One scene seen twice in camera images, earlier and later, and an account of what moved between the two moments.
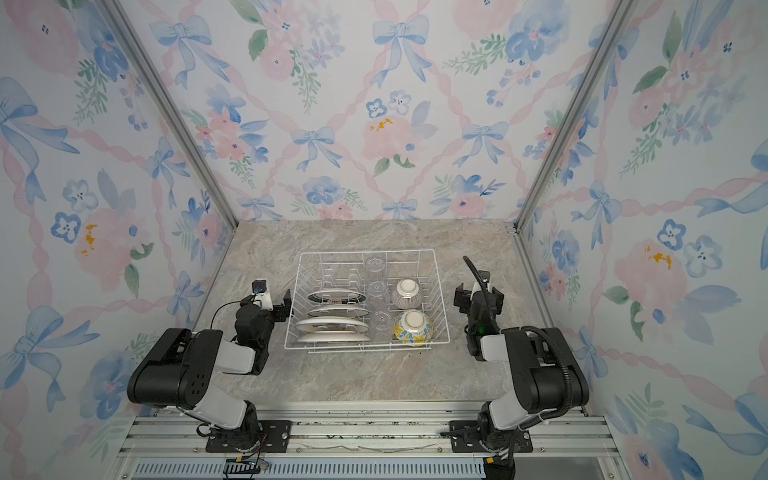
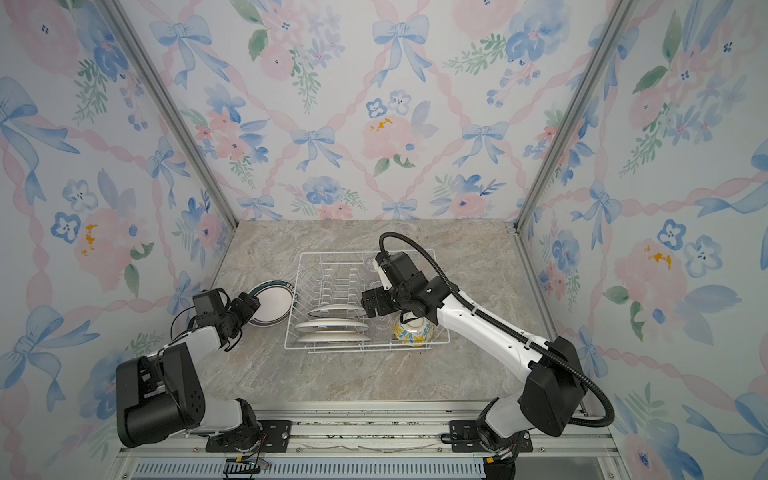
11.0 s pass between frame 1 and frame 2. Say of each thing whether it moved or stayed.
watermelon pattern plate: stayed
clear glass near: stayed
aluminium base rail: stayed
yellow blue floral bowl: stayed
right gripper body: moved
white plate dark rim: stayed
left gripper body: moved
